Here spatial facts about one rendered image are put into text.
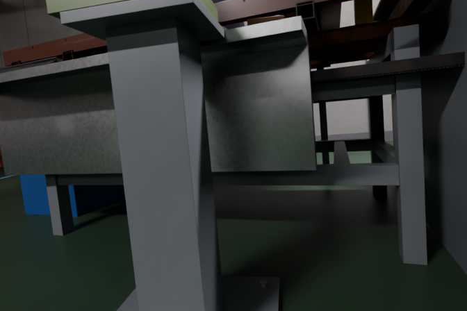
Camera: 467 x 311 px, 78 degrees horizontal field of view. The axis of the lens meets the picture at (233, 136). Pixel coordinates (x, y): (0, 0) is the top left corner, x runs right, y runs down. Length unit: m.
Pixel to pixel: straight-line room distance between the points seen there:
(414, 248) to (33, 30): 5.00
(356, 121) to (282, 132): 2.90
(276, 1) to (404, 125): 0.51
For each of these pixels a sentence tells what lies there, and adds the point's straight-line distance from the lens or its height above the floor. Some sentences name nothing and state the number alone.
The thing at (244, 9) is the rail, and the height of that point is 0.79.
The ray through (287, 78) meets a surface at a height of 0.57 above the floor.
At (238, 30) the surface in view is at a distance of 0.72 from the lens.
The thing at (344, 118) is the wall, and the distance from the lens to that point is 3.69.
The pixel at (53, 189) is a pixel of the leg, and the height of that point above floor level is 0.21.
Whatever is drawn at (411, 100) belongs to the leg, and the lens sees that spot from 0.94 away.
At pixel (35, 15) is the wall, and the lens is 5.18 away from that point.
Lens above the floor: 0.48
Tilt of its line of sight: 5 degrees down
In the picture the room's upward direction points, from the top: 5 degrees counter-clockwise
